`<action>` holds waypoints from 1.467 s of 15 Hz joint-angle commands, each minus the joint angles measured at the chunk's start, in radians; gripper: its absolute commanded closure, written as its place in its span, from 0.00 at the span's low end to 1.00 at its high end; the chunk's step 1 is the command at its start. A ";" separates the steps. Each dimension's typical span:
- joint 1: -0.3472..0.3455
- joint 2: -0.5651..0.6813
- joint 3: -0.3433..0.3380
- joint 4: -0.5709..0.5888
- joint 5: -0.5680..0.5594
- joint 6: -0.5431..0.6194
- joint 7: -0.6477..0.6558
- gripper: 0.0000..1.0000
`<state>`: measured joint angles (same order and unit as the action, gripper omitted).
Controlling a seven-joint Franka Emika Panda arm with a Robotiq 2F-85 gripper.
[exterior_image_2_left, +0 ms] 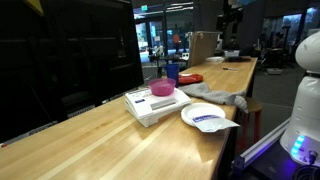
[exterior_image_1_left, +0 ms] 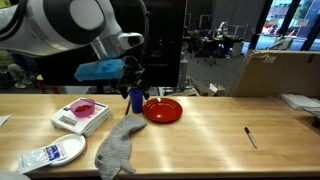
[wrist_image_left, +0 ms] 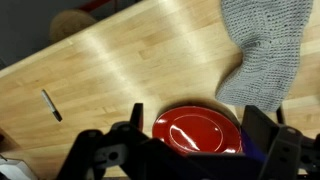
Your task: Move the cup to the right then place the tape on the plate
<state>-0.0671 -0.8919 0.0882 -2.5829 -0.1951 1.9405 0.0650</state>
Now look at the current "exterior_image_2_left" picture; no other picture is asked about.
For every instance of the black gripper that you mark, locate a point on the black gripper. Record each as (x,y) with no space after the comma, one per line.
(230,20)

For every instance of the white blue labelled packet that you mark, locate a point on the white blue labelled packet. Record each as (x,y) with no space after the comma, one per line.
(213,123)

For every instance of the blue plastic cup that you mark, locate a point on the blue plastic cup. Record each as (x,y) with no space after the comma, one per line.
(172,75)

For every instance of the white digital scale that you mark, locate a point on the white digital scale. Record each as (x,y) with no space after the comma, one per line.
(150,106)

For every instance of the green exit sign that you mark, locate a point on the green exit sign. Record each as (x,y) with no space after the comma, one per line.
(144,7)

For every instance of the red plate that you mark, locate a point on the red plate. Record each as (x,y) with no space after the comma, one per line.
(191,79)

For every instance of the large black monitor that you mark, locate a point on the large black monitor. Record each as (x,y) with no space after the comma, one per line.
(66,56)

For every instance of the wooden stool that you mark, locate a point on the wooden stool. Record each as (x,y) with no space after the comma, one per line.
(253,106)

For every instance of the brown cardboard board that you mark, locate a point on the brown cardboard board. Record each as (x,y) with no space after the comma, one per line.
(201,48)

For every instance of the pink plastic bowl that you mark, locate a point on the pink plastic bowl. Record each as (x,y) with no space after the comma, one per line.
(161,87)

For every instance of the aluminium rail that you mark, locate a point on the aluminium rail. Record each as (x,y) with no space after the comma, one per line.
(260,146)

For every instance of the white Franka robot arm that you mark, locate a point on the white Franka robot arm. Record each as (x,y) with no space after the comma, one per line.
(306,100)

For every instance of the white plastic bin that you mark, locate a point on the white plastic bin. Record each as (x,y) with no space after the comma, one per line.
(232,53)

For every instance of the white paper stack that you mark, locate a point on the white paper stack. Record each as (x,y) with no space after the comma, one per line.
(215,59)

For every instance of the grey knitted cloth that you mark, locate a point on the grey knitted cloth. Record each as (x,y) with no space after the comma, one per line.
(213,95)

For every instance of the black marker pen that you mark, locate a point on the black marker pen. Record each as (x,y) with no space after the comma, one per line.
(230,69)

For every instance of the white paper plate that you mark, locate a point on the white paper plate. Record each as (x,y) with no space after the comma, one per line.
(200,110)

